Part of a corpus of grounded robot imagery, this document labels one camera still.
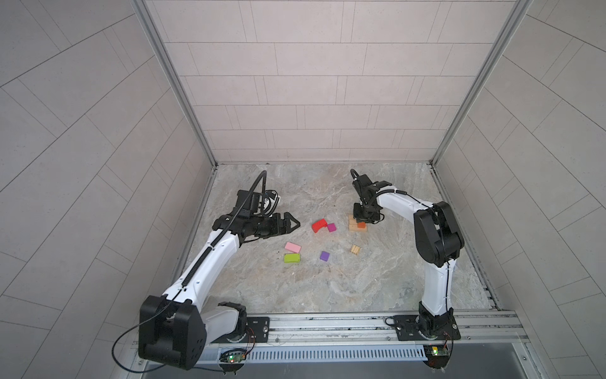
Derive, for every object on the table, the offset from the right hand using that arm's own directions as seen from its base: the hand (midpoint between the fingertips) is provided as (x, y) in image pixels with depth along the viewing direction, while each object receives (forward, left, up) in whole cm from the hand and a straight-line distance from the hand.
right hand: (357, 219), depth 97 cm
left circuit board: (-43, +42, +4) cm, 60 cm away
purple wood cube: (-15, +15, 0) cm, 21 cm away
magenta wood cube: (-3, +11, 0) cm, 12 cm away
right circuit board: (-45, -16, -3) cm, 48 cm away
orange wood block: (-4, -1, +2) cm, 4 cm away
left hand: (-10, +24, +17) cm, 31 cm away
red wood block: (-2, +16, +2) cm, 16 cm away
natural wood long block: (-3, +2, +1) cm, 4 cm away
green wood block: (-15, +27, 0) cm, 31 cm away
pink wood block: (-11, +27, +1) cm, 29 cm away
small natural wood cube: (-13, +3, 0) cm, 13 cm away
